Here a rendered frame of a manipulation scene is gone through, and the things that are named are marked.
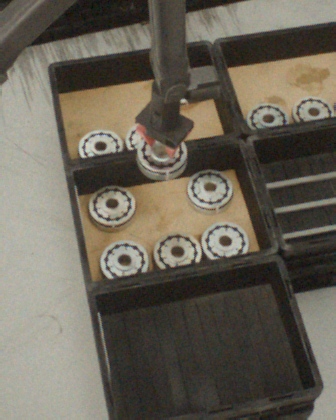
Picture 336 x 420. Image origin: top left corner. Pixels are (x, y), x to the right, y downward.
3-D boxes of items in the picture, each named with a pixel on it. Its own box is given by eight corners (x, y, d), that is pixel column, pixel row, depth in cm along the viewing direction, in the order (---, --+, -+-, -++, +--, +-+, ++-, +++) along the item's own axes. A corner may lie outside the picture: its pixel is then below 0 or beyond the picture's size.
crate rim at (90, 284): (87, 294, 172) (86, 289, 170) (65, 172, 189) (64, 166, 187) (279, 258, 178) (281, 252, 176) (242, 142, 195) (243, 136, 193)
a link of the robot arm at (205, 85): (154, 48, 156) (168, 87, 153) (214, 36, 159) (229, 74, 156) (149, 83, 167) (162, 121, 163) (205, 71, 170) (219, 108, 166)
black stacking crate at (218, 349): (116, 457, 163) (113, 438, 154) (90, 315, 180) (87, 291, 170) (315, 413, 169) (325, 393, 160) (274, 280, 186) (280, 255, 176)
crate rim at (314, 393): (113, 442, 155) (112, 438, 153) (87, 294, 172) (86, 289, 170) (324, 397, 161) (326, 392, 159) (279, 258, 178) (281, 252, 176)
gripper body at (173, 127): (152, 104, 174) (153, 80, 168) (194, 127, 171) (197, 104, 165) (133, 124, 171) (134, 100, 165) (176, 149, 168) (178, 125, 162)
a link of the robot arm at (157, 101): (148, 74, 161) (157, 97, 158) (183, 67, 163) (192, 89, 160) (147, 97, 167) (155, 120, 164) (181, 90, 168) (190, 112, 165)
